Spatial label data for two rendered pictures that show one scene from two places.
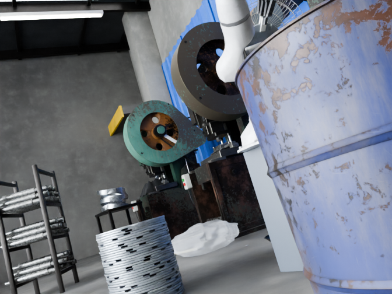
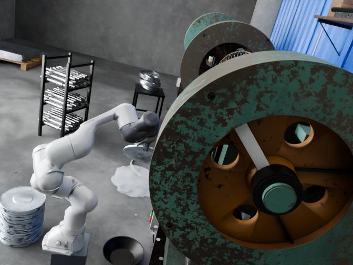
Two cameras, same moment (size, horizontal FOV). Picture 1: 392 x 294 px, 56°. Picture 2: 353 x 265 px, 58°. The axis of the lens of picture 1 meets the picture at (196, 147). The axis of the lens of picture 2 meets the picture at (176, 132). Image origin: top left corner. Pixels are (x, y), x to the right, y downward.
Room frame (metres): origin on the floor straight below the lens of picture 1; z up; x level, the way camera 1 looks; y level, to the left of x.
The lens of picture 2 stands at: (0.30, -1.23, 1.82)
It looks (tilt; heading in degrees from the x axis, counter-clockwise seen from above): 23 degrees down; 24
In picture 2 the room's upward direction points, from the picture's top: 14 degrees clockwise
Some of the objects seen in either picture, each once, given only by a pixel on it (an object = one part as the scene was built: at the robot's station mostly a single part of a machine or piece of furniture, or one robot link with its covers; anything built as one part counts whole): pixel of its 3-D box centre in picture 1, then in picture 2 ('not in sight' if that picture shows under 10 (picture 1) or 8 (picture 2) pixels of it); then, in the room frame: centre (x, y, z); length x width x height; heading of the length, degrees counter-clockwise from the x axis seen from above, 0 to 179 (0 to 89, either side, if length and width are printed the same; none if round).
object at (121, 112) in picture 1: (136, 117); not in sight; (7.37, 1.02, 2.44); 1.25 x 0.92 x 0.27; 26
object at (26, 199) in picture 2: (130, 226); (23, 198); (1.55, 0.35, 0.31); 0.29 x 0.29 x 0.01
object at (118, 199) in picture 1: (120, 221); (147, 99); (4.08, 1.03, 0.40); 0.45 x 0.40 x 0.79; 38
